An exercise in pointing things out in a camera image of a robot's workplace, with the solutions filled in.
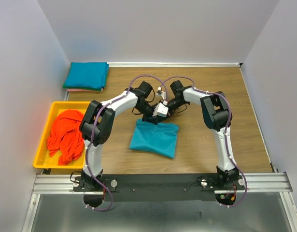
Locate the yellow plastic bin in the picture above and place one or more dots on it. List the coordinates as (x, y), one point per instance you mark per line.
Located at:
(42, 158)

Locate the orange t shirt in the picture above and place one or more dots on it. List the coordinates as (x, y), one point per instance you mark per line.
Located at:
(66, 137)

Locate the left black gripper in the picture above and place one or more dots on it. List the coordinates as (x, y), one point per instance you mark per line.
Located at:
(150, 119)

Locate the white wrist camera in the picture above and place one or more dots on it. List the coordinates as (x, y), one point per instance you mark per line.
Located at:
(160, 110)
(162, 94)

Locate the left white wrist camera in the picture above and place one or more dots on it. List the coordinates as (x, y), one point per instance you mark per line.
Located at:
(160, 110)

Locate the folded pink t shirt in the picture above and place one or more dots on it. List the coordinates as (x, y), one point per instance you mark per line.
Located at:
(83, 91)

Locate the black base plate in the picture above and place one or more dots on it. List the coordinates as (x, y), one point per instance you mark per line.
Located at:
(114, 188)

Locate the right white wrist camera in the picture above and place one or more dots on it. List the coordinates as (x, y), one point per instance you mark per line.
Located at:
(162, 94)

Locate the folded teal t shirt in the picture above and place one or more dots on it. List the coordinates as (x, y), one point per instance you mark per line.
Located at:
(87, 75)

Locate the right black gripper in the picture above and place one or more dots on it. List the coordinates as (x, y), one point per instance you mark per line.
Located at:
(170, 113)

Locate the folded green t shirt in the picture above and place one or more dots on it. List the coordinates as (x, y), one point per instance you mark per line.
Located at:
(65, 87)

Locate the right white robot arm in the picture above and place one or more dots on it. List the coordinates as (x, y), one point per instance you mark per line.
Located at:
(217, 117)

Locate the aluminium frame rail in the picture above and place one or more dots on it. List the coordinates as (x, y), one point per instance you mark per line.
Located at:
(265, 205)

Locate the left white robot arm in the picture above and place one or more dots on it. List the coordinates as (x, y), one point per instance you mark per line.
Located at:
(97, 124)

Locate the teal t shirt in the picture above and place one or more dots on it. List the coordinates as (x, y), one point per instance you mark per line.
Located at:
(87, 75)
(160, 138)

